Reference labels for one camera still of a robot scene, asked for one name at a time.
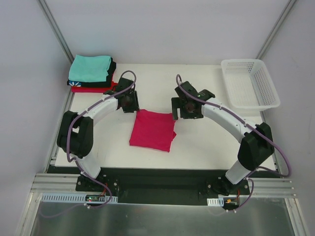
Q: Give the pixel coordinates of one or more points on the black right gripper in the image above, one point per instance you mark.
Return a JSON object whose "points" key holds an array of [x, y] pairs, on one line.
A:
{"points": [[175, 108]]}

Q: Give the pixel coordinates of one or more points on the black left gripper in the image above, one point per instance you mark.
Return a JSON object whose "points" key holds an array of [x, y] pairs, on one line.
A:
{"points": [[134, 103]]}

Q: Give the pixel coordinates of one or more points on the black t shirt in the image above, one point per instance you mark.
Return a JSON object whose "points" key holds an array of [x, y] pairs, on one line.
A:
{"points": [[106, 84]]}

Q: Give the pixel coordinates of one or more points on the pink t shirt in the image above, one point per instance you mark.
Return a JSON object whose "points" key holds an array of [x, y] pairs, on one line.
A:
{"points": [[153, 130]]}

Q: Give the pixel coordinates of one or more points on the red t shirt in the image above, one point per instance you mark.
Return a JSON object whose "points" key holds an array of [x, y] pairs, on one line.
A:
{"points": [[92, 90]]}

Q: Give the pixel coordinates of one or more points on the teal t shirt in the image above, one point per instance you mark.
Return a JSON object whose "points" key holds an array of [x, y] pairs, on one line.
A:
{"points": [[89, 69]]}

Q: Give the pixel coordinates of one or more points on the white plastic laundry basket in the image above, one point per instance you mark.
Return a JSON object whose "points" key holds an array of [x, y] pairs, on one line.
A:
{"points": [[249, 85]]}

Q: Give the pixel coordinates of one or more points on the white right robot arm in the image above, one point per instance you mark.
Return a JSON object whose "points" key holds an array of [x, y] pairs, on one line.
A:
{"points": [[254, 139]]}

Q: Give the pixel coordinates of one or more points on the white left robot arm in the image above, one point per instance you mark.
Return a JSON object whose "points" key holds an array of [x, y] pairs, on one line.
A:
{"points": [[76, 132]]}

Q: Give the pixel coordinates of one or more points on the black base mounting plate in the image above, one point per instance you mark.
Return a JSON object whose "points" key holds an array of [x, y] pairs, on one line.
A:
{"points": [[163, 186]]}

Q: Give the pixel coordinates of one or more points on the right white cable duct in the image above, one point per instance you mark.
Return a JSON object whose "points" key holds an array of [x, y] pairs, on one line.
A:
{"points": [[215, 202]]}

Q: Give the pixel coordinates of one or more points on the white cable duct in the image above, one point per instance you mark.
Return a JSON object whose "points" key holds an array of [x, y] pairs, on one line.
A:
{"points": [[215, 202], [77, 198]]}

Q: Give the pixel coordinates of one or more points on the left white cable duct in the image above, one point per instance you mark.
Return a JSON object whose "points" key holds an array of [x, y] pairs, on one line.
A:
{"points": [[77, 198]]}

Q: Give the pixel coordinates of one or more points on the left aluminium corner post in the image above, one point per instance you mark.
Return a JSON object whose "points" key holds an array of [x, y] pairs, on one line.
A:
{"points": [[56, 29]]}

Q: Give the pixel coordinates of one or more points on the aluminium corner post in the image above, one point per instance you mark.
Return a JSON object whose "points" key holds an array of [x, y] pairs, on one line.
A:
{"points": [[276, 28], [56, 29]]}

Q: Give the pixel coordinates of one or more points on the aluminium frame rail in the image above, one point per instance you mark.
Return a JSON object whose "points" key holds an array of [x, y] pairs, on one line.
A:
{"points": [[261, 187]]}

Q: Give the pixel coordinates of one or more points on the right aluminium corner post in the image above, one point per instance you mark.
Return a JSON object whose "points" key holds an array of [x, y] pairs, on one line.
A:
{"points": [[276, 28]]}

